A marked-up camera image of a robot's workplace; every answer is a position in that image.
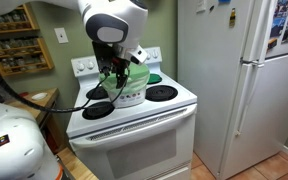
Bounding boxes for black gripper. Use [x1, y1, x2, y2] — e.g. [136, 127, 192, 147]
[91, 41, 132, 90]

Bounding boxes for white and green bin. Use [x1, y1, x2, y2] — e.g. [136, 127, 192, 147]
[98, 61, 151, 110]

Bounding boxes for black coil stove burner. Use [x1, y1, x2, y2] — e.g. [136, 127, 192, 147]
[85, 85, 110, 101]
[145, 84, 179, 103]
[81, 101, 116, 121]

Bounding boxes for green round lid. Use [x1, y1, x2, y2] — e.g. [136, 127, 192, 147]
[147, 73, 163, 85]

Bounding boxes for white electric stove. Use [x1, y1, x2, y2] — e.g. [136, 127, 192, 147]
[65, 45, 199, 180]

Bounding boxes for small white bowl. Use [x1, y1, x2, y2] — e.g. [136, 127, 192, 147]
[30, 92, 49, 102]

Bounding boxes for white refrigerator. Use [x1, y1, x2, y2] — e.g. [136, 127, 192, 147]
[177, 0, 288, 180]

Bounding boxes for wooden side table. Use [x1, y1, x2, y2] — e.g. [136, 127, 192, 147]
[4, 87, 65, 151]

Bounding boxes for wooden robot stand top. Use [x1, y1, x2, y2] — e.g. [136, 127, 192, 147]
[56, 147, 99, 180]

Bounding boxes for white paper note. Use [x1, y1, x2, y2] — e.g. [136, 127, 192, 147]
[195, 0, 207, 14]

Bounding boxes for yellow fridge magnet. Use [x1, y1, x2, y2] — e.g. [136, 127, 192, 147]
[229, 7, 237, 29]

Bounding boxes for white wall switch plate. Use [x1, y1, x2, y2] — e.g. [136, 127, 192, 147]
[53, 27, 70, 45]

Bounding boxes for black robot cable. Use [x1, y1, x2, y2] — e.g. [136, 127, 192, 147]
[0, 52, 130, 114]

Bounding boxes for wooden wall spice rack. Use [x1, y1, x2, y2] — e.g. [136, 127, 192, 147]
[0, 3, 55, 78]

